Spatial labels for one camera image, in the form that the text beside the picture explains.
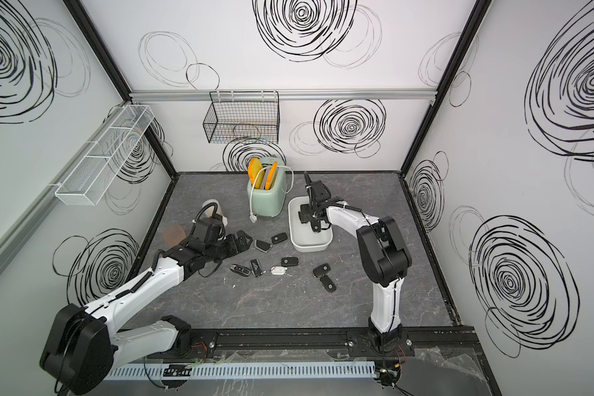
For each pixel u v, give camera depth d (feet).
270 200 3.08
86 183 2.33
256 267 2.89
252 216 3.23
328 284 2.78
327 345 2.48
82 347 1.28
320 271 2.90
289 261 2.97
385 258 1.67
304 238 3.31
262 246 3.08
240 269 2.90
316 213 2.36
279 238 3.16
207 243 2.11
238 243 2.47
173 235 3.14
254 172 3.06
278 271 2.90
